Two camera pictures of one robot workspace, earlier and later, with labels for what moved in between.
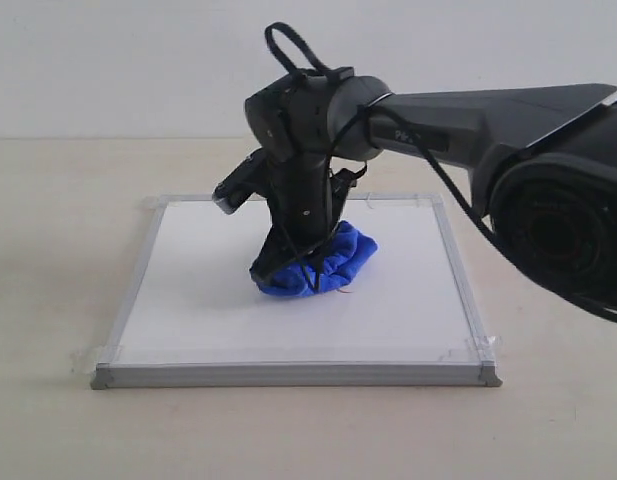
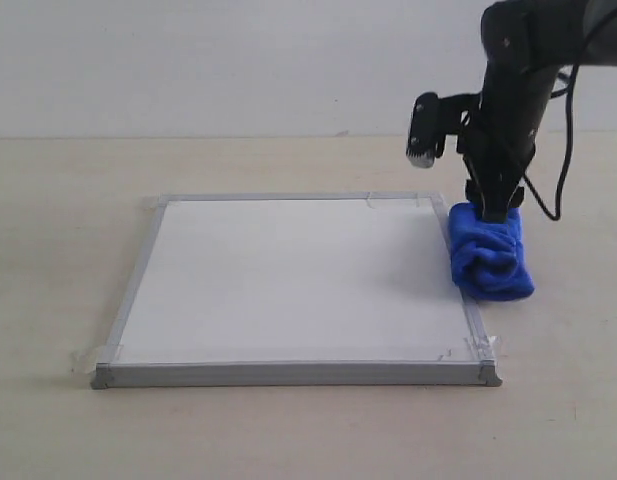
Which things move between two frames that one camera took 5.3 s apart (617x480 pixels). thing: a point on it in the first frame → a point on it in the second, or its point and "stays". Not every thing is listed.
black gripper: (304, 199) → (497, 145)
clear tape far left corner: (154, 202) stays
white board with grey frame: (196, 320) stays
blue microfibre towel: (338, 262) → (489, 258)
